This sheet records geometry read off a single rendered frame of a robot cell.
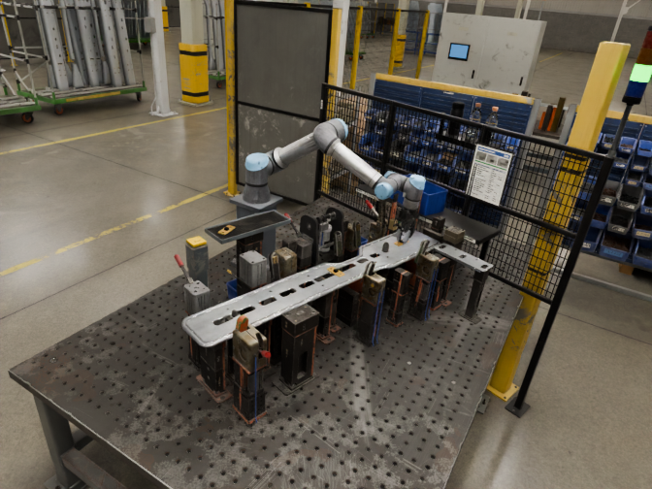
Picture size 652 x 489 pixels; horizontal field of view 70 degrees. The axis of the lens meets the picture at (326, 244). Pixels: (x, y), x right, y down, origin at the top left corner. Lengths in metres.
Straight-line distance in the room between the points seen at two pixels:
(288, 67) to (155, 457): 3.68
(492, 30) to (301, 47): 4.85
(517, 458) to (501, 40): 7.07
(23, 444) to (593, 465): 2.93
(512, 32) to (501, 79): 0.72
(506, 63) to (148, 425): 7.94
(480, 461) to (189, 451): 1.60
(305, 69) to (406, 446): 3.53
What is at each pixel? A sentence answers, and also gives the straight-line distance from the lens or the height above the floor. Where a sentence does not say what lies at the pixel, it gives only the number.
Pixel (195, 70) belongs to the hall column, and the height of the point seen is 0.66.
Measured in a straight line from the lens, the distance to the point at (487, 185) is 2.71.
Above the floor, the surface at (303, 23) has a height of 1.85.
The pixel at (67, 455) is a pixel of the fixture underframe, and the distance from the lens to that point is 2.51.
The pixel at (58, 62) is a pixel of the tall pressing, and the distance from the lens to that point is 9.52.
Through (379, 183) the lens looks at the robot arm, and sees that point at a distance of 2.12.
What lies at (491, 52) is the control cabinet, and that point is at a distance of 8.86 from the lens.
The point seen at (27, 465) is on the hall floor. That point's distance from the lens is 2.85.
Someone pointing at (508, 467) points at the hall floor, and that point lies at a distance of 2.86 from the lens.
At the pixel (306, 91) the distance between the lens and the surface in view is 4.59.
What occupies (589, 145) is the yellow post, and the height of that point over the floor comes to 1.57.
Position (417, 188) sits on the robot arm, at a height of 1.33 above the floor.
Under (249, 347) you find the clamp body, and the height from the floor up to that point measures 1.05.
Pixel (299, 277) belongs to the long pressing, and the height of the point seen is 1.00.
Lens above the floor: 2.08
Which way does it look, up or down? 28 degrees down
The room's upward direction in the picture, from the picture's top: 5 degrees clockwise
